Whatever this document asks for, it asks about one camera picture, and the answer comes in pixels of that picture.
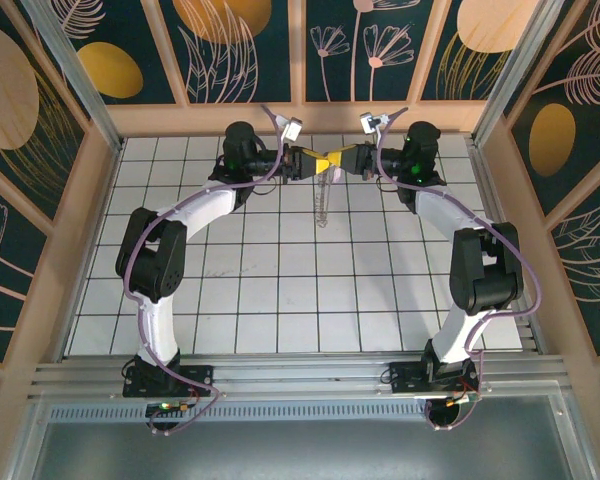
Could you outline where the grey sheet metal panel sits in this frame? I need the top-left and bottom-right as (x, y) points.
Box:
(29, 394), (599, 480)

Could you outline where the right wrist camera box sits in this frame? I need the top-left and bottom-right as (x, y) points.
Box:
(359, 112), (391, 135)

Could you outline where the aluminium side rail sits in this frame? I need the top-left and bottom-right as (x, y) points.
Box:
(467, 134), (544, 357)

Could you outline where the aluminium frame post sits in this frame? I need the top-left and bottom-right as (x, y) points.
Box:
(471, 0), (569, 145)
(22, 0), (126, 152)

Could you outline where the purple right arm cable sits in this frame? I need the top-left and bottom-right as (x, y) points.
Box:
(373, 107), (544, 432)

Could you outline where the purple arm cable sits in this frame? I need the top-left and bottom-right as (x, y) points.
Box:
(121, 103), (294, 436)
(373, 107), (544, 432)

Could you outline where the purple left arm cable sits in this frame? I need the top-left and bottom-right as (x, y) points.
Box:
(121, 103), (294, 436)

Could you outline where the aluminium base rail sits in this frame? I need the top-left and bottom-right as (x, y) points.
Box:
(29, 352), (571, 401)

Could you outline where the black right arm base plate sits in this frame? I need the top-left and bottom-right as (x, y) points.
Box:
(382, 360), (481, 401)

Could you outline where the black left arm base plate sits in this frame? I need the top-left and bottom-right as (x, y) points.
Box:
(122, 363), (216, 399)

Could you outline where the slotted grey cable duct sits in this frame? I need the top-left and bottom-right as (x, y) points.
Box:
(47, 402), (431, 424)

